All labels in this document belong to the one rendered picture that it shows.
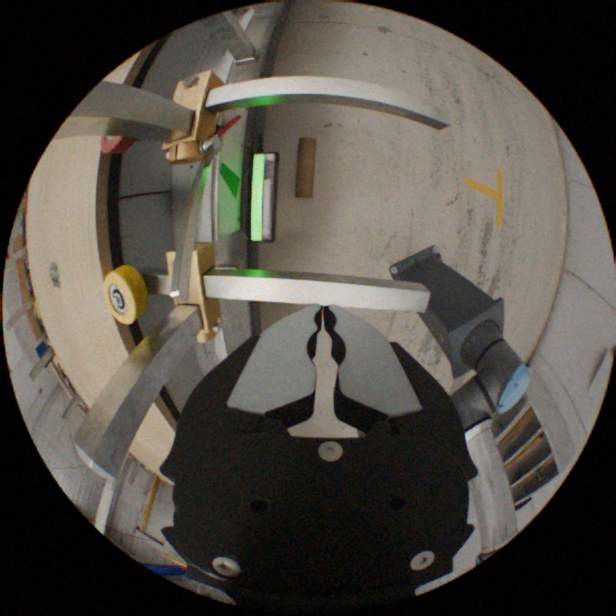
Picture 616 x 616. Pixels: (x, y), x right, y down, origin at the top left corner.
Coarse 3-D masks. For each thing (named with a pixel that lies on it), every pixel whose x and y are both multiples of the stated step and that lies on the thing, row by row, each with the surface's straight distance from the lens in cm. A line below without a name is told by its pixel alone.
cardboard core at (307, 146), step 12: (300, 144) 106; (312, 144) 105; (300, 156) 104; (312, 156) 104; (300, 168) 103; (312, 168) 103; (300, 180) 102; (312, 180) 103; (300, 192) 101; (312, 192) 104
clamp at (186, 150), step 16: (208, 80) 31; (176, 96) 33; (192, 96) 30; (208, 112) 30; (192, 128) 28; (208, 128) 30; (176, 144) 28; (192, 144) 28; (176, 160) 28; (192, 160) 30
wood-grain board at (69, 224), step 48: (144, 48) 51; (96, 144) 40; (48, 192) 67; (96, 192) 36; (48, 240) 65; (96, 240) 36; (48, 288) 76; (96, 288) 40; (48, 336) 116; (96, 336) 49; (96, 384) 76; (144, 432) 79
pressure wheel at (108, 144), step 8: (104, 136) 37; (112, 136) 35; (120, 136) 32; (104, 144) 36; (112, 144) 34; (120, 144) 33; (128, 144) 34; (104, 152) 35; (112, 152) 35; (120, 152) 36
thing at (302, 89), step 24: (216, 96) 30; (240, 96) 28; (264, 96) 27; (288, 96) 27; (312, 96) 27; (336, 96) 26; (360, 96) 26; (384, 96) 27; (408, 96) 29; (432, 120) 29
